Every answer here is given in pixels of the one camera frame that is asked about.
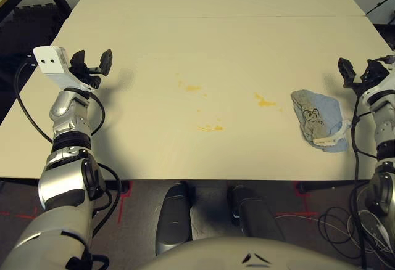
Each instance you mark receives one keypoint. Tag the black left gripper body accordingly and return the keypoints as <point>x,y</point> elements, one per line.
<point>89,77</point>

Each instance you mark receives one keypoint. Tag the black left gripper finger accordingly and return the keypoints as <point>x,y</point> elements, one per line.
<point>78,60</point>
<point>105,62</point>

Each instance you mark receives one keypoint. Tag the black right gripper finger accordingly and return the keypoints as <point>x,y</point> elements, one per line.
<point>346,71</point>
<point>378,65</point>

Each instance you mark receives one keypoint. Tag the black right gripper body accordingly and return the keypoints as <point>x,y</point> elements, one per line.
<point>370,79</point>

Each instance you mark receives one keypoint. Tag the blue terry rag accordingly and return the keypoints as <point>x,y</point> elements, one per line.
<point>321,109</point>

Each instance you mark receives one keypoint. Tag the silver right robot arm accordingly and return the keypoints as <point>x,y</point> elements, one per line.
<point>384,128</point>

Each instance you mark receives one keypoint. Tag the black tripod stand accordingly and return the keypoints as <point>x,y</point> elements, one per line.
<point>381,5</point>

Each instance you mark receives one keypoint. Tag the black foam floor mat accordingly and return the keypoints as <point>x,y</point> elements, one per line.
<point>27,26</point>

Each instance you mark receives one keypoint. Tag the black table foot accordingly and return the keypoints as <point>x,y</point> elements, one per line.
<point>333,185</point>
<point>126,186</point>

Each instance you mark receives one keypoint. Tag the dark grey robot left leg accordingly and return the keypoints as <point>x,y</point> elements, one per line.
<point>172,217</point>

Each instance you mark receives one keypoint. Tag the dark grey robot leg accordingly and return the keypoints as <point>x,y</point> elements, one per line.
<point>256,217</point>
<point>172,217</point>

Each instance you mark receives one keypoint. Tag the dark grey robot right leg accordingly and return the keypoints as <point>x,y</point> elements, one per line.
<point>256,217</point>

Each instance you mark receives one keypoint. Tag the beige robot torso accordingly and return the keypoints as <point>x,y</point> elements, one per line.
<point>216,254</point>

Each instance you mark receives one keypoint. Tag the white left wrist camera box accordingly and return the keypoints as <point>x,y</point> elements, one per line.
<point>51,63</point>

